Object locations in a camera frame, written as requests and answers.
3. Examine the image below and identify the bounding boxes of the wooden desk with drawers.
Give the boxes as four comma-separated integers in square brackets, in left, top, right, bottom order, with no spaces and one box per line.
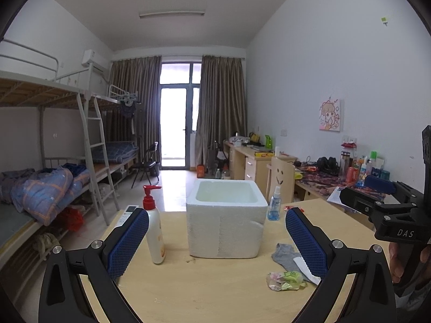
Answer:
[223,138,299,196]

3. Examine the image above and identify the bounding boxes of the white lotion pump bottle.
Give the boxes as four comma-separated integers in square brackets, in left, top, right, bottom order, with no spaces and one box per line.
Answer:
[142,185,166,265]

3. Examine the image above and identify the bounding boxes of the white remote control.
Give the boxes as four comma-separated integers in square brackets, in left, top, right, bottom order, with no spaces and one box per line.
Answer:
[115,205,139,227]

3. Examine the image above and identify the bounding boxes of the grey sock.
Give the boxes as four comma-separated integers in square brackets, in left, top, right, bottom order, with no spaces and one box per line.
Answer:
[271,243,310,282]

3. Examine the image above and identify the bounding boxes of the green wrapper packet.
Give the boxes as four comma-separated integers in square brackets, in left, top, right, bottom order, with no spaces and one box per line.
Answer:
[266,271,307,292]

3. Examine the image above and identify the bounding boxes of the brown curtain right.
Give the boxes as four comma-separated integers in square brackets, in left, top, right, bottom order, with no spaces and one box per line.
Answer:
[195,55,248,165]

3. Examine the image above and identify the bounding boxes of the brown curtain left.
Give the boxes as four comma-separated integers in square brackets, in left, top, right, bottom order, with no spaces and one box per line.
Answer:
[105,55,162,160]

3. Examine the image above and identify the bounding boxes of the right hand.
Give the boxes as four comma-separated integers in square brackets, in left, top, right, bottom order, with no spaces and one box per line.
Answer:
[387,242,431,284]

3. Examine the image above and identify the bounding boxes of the white paper sheet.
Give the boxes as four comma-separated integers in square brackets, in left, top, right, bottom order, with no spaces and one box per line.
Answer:
[326,186,345,206]

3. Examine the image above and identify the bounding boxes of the black folding chair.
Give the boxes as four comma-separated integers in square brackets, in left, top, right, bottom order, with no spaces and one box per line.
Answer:
[131,142,158,187]

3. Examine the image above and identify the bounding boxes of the black headphones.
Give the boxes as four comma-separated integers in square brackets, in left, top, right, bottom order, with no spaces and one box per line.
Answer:
[316,157,340,177]

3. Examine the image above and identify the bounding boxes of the blue plaid quilt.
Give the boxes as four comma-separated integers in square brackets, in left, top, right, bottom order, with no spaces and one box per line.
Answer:
[1,163,90,226]

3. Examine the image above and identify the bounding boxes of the white styrofoam box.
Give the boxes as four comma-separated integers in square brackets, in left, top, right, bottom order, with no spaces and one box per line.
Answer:
[186,179,268,259]

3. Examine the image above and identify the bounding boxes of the white face mask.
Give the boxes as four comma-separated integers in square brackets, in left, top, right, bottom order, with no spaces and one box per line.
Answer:
[293,257,321,285]

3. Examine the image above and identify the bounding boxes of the white air conditioner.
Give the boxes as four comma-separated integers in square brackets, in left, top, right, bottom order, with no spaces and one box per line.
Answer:
[81,50,110,72]

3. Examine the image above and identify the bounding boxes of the red snack packet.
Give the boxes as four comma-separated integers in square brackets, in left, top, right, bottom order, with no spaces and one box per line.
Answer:
[284,206,304,213]

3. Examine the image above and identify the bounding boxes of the brown curtain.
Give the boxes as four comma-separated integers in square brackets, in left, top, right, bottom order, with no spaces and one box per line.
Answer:
[105,55,162,160]
[195,55,248,165]

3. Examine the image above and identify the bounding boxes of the wooden smiley chair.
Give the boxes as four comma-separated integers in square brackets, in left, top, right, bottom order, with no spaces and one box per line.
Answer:
[266,157,295,203]

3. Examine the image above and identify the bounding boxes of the clear thermos bottle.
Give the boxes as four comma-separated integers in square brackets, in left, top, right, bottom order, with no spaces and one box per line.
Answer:
[339,141,357,181]

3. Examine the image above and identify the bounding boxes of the blue spray bottle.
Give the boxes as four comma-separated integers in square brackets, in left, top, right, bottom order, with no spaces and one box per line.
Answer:
[267,186,281,221]

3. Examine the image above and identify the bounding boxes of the metal bunk bed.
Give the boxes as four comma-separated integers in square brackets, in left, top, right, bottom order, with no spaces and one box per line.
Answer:
[0,38,142,297]

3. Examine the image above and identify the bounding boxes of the anime wall picture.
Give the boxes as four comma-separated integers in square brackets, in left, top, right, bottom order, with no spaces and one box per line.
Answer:
[319,98,341,132]

